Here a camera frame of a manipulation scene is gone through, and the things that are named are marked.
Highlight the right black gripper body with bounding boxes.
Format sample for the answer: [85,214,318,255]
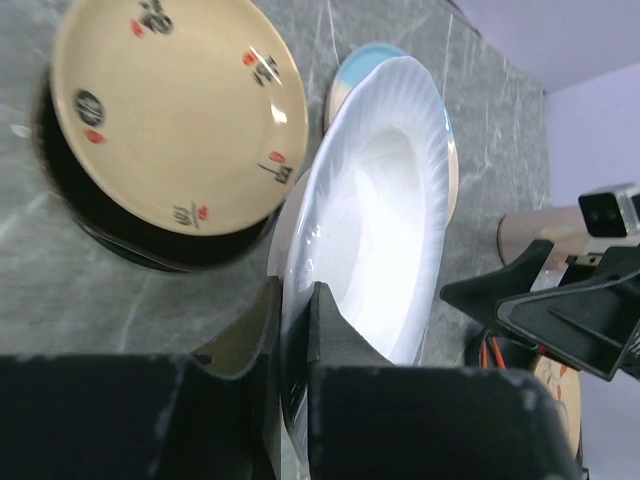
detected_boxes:
[564,246,639,290]

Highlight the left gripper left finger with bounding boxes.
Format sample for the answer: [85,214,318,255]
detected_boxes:
[1,277,281,479]

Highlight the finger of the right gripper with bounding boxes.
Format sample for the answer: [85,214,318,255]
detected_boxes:
[497,272,639,381]
[439,239,554,333]

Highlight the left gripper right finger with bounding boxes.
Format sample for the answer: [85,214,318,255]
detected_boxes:
[308,282,582,479]

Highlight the white scalloped paper bowl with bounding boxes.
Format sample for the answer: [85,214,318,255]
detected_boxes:
[267,56,450,461]

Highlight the cream plate with blue leaves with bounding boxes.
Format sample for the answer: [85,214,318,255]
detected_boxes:
[323,42,459,223]

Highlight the yellow round plate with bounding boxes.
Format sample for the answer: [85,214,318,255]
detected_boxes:
[50,1,308,236]

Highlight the black round plate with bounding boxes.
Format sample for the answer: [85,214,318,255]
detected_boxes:
[31,68,280,273]

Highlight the tan oval plate on tray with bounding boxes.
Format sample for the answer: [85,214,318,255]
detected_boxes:
[532,355,582,457]

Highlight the pink mug purple inside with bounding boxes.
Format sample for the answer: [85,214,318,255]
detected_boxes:
[497,206,590,275]

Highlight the black plastic tray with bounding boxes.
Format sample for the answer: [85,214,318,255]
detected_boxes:
[464,329,537,372]

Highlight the orange plastic spoon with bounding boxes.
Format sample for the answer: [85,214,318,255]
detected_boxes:
[480,334,507,369]

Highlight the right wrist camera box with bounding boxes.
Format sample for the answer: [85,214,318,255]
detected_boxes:
[578,183,639,238]

